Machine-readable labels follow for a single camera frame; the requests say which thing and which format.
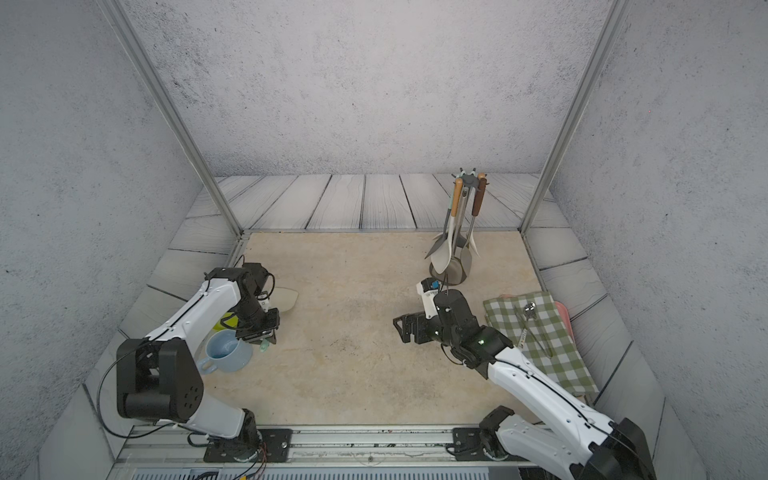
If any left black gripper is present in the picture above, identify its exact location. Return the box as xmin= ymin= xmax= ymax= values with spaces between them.
xmin=234 ymin=299 xmax=282 ymax=343

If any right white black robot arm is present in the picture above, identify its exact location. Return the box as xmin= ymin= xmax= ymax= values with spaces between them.
xmin=393 ymin=288 xmax=656 ymax=479

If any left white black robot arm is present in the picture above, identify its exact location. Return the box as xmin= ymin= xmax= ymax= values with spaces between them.
xmin=114 ymin=262 xmax=280 ymax=443

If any grey utensil rack stand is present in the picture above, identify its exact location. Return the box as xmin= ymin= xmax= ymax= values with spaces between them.
xmin=429 ymin=169 xmax=480 ymax=286

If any lime green bowl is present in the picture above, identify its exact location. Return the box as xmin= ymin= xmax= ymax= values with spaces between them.
xmin=213 ymin=312 xmax=239 ymax=331

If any light blue mug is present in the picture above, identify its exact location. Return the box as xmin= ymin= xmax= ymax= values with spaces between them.
xmin=197 ymin=330 xmax=253 ymax=375

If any metal spoon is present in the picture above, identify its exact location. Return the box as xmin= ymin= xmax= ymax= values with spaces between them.
xmin=520 ymin=302 xmax=537 ymax=343

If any green checkered cloth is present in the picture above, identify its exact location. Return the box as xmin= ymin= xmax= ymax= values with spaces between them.
xmin=483 ymin=291 xmax=598 ymax=397

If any pink plate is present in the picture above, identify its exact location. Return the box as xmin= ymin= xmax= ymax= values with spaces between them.
xmin=555 ymin=301 xmax=575 ymax=340

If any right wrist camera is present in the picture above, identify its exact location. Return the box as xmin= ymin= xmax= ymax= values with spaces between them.
xmin=417 ymin=277 xmax=442 ymax=319

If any cream spatula light wood handle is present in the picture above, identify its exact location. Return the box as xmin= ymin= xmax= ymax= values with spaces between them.
xmin=429 ymin=177 xmax=463 ymax=275

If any grey spatula mint handle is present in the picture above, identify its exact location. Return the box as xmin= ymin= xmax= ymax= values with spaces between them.
xmin=425 ymin=231 xmax=448 ymax=259

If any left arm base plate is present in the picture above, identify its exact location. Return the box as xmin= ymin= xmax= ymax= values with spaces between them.
xmin=203 ymin=428 xmax=293 ymax=463

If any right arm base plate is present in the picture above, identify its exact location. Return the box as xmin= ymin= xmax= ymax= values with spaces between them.
xmin=444 ymin=427 xmax=527 ymax=462

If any aluminium mounting rail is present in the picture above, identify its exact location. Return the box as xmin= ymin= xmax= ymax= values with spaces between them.
xmin=109 ymin=424 xmax=543 ymax=479

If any left aluminium frame post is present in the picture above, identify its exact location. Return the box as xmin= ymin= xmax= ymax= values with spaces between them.
xmin=98 ymin=0 xmax=245 ymax=239

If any aluminium frame post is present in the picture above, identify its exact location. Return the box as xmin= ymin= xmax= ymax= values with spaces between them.
xmin=518 ymin=0 xmax=628 ymax=234
xmin=98 ymin=0 xmax=245 ymax=239

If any right aluminium frame post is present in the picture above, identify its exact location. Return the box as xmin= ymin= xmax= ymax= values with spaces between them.
xmin=518 ymin=0 xmax=628 ymax=234

